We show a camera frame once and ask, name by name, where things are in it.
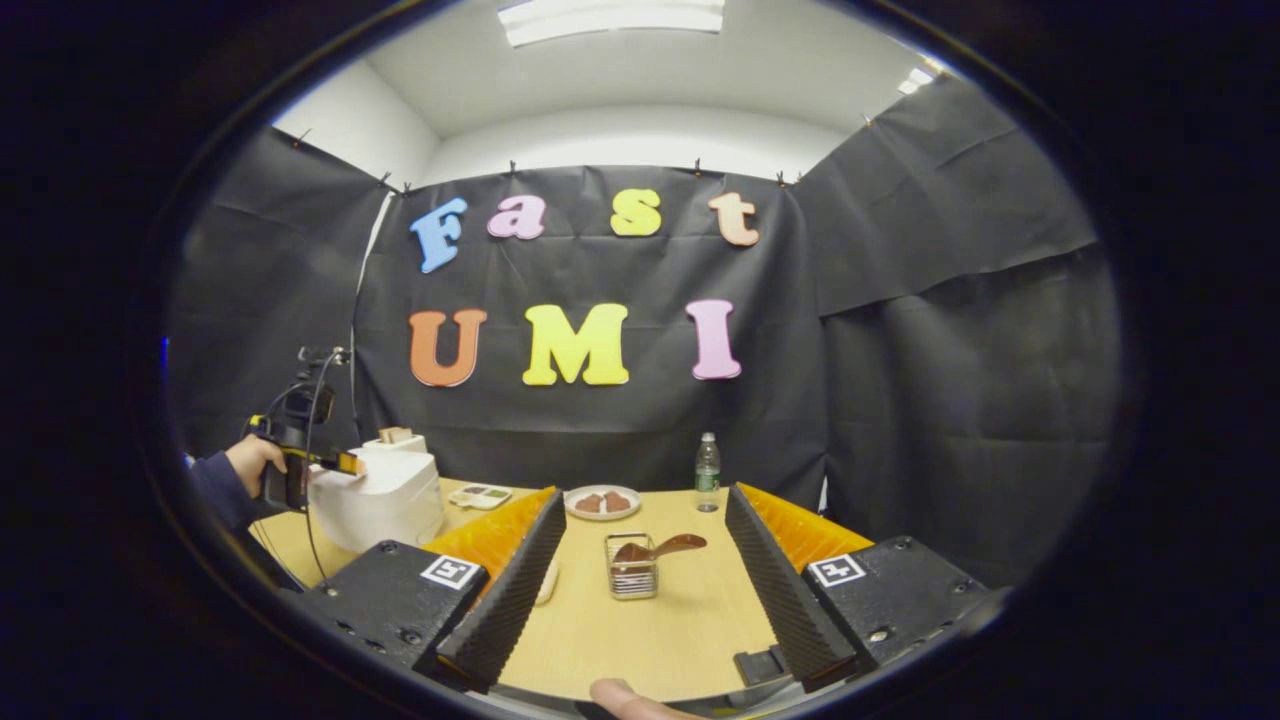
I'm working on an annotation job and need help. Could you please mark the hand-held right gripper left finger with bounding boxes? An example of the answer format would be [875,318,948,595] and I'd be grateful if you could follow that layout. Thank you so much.
[300,487,568,694]

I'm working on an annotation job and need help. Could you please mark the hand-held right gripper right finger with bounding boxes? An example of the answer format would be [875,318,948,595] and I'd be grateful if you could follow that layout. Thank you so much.
[725,482,991,694]

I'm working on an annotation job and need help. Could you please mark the white rice cooker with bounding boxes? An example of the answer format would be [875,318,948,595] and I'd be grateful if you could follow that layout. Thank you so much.
[308,450,446,554]

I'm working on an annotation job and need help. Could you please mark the brown wooden spoon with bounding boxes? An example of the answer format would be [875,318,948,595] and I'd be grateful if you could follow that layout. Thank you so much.
[612,533,709,567]

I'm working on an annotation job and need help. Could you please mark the metal wire chopstick holder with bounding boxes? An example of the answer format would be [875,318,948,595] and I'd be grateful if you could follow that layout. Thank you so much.
[604,532,660,601]

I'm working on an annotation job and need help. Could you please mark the white toaster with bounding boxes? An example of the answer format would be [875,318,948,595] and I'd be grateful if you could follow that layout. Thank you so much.
[362,428,428,456]

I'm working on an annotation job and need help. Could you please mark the white round plate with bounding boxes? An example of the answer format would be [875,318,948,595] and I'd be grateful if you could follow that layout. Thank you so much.
[564,485,642,522]

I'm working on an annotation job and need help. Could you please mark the green label plastic bottle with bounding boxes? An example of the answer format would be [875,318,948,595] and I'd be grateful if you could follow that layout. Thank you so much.
[694,432,722,513]

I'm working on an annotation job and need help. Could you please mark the black backdrop cloth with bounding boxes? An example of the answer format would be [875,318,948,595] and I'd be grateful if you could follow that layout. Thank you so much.
[170,75,1121,591]

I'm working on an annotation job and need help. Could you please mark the black cable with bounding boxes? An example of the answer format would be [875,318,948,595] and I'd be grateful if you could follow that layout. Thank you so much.
[300,380,336,593]

